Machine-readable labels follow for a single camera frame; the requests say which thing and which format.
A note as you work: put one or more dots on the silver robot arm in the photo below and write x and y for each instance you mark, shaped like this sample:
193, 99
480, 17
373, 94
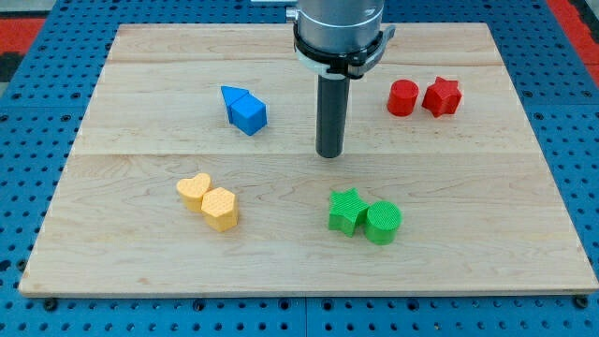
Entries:
339, 39

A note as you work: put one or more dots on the yellow heart block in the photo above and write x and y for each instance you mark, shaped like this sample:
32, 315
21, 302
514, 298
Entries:
192, 190

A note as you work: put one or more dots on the green star block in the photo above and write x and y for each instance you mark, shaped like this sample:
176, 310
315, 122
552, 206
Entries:
347, 211

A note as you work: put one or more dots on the blue cube block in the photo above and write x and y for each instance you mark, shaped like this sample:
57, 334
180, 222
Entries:
249, 114

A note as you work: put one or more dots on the green cylinder block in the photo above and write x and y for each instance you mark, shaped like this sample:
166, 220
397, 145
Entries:
383, 219

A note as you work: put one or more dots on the wooden board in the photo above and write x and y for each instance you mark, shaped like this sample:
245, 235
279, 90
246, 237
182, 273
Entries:
481, 214

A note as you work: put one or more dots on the red cylinder block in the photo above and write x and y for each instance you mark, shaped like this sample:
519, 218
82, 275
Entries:
402, 98

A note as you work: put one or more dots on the red star block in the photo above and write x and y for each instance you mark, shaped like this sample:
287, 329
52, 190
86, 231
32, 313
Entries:
442, 97

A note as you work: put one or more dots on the blue triangle block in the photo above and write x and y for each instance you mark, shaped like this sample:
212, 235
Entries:
231, 95

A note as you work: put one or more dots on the yellow hexagon block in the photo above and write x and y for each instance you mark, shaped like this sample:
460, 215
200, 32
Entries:
220, 209

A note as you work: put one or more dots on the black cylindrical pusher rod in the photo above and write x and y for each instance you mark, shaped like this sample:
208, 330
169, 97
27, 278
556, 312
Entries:
332, 101

